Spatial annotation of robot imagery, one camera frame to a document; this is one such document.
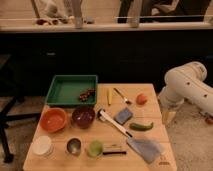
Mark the blue sponge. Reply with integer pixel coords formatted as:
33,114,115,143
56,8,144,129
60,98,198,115
114,108,133,125

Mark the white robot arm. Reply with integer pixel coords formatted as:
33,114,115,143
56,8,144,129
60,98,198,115
158,61,213,124

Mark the green plastic cup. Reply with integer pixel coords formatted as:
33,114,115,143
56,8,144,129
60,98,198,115
87,140,103,158

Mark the small metal cup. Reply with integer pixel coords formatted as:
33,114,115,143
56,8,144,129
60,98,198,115
66,138,81,156

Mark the white paper cup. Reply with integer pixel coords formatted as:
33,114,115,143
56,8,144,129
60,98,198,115
32,136,53,156

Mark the orange tomato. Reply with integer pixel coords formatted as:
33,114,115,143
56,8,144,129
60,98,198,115
136,93,148,105

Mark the green chili pepper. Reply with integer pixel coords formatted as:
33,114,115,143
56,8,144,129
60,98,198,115
129,122,154,131

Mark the dark red bowl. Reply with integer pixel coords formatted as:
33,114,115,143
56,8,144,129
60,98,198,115
72,106,95,129

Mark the brown item in tray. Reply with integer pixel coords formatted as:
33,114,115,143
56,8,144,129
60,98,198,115
79,89,95,102

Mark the green plastic tray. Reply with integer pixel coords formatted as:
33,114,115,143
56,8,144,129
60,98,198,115
46,75,98,107

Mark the orange bowl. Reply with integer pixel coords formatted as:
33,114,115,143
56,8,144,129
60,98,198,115
40,108,68,133

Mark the black office chair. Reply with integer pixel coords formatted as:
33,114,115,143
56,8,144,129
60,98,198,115
0,53,43,164

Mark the black handled brush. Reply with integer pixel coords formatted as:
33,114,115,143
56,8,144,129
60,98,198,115
102,144,127,155

